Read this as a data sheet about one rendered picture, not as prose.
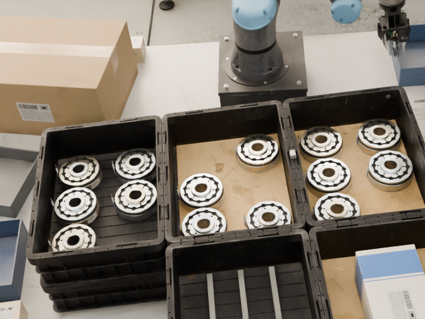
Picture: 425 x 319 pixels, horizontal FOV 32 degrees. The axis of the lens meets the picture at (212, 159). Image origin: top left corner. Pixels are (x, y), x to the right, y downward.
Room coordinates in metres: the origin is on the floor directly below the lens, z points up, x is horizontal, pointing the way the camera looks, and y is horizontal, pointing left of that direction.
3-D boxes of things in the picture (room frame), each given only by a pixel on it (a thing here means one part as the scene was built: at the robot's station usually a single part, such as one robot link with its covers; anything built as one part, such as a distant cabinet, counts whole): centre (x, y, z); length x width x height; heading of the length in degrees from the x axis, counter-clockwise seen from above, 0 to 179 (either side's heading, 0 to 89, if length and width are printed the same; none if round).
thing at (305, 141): (1.23, -0.27, 0.86); 0.10 x 0.10 x 0.01
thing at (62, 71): (1.71, 0.42, 0.80); 0.40 x 0.30 x 0.20; 73
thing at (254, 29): (1.63, -0.17, 0.97); 0.13 x 0.12 x 0.14; 162
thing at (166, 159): (1.13, -0.03, 0.92); 0.40 x 0.30 x 0.02; 178
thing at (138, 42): (1.89, 0.28, 0.73); 0.24 x 0.06 x 0.06; 80
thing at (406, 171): (1.12, -0.41, 0.86); 0.10 x 0.10 x 0.01
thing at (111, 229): (1.14, 0.27, 0.87); 0.40 x 0.30 x 0.11; 178
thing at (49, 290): (1.14, 0.27, 0.76); 0.40 x 0.30 x 0.12; 178
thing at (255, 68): (1.62, -0.17, 0.85); 0.15 x 0.15 x 0.10
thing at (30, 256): (1.14, 0.27, 0.92); 0.40 x 0.30 x 0.02; 178
